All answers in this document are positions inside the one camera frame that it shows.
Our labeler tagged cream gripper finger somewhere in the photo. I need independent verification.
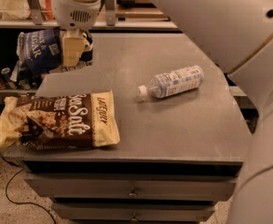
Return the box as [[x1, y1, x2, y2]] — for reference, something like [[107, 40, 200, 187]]
[[61, 29, 86, 67]]

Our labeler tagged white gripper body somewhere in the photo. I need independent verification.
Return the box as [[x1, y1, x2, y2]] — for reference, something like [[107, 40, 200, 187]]
[[51, 0, 101, 30]]

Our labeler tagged blue chip bag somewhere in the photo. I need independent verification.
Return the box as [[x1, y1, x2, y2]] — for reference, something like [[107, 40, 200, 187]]
[[10, 27, 94, 83]]

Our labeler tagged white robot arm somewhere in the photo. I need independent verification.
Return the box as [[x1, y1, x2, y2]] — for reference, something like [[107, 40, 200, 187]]
[[150, 0, 273, 224]]

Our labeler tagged orange white plastic bag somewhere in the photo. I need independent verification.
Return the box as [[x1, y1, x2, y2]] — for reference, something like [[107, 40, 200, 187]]
[[2, 0, 54, 20]]

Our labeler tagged brown sea salt chip bag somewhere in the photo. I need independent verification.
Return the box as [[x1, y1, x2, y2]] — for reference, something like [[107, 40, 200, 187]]
[[0, 91, 120, 150]]

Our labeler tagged blue soda can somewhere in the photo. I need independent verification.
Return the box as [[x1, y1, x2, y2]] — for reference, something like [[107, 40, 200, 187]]
[[1, 67, 17, 90]]

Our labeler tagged clear plastic water bottle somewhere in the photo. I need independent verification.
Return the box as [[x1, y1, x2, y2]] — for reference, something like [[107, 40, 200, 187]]
[[138, 65, 204, 100]]

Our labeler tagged grey drawer cabinet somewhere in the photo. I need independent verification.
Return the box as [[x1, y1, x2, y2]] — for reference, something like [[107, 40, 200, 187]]
[[4, 34, 252, 224]]

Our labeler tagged upper drawer knob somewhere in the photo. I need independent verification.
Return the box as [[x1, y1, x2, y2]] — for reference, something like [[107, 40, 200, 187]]
[[128, 187, 138, 199]]

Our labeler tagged drawer knob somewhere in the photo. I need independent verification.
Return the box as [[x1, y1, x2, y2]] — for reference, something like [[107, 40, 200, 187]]
[[130, 214, 139, 223], [128, 187, 138, 199]]

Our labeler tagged lower drawer knob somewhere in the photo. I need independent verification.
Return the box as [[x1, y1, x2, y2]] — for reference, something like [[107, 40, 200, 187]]
[[130, 214, 139, 223]]

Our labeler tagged middle metal bracket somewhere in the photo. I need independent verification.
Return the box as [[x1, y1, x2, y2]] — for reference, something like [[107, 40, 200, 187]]
[[104, 0, 116, 26]]

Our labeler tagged metal bracket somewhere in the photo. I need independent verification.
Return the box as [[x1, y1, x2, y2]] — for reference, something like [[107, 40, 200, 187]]
[[27, 0, 45, 25], [104, 0, 116, 26]]

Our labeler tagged left metal bracket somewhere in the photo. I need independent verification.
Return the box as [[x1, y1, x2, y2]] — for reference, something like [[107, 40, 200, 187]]
[[27, 0, 45, 25]]

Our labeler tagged long grey shelf rail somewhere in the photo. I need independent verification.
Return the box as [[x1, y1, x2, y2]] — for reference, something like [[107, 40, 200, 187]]
[[0, 20, 180, 33]]

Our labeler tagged black floor cable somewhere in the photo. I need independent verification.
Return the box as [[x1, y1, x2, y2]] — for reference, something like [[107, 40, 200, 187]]
[[0, 149, 58, 224]]

